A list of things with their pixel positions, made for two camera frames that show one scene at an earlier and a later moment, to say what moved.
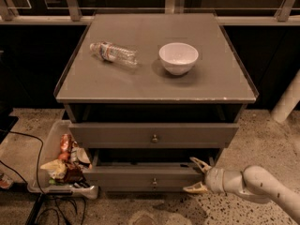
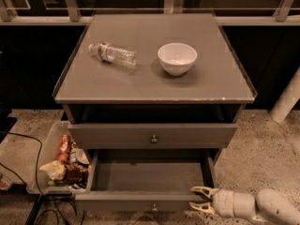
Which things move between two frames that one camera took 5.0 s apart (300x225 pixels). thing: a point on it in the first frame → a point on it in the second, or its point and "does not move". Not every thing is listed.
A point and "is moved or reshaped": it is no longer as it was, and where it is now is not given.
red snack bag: [66, 143] does not move
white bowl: [178, 58] does not move
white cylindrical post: [289, 99] does not move
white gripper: [215, 180] → [223, 201]
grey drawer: [142, 178] is moved or reshaped
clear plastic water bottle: [114, 53] does not move
